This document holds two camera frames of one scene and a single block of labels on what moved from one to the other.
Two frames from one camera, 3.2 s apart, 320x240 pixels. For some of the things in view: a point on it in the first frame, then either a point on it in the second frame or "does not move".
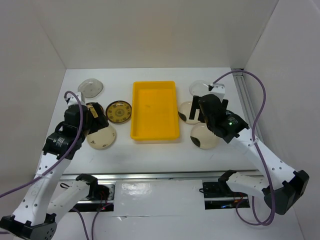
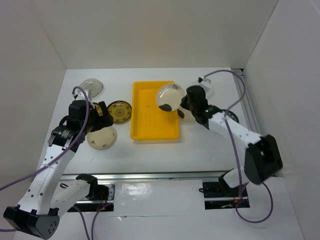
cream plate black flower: (184, 113) does not move
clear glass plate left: (91, 87) does not move
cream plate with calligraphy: (102, 139) does not move
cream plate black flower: (203, 137) → (169, 97)
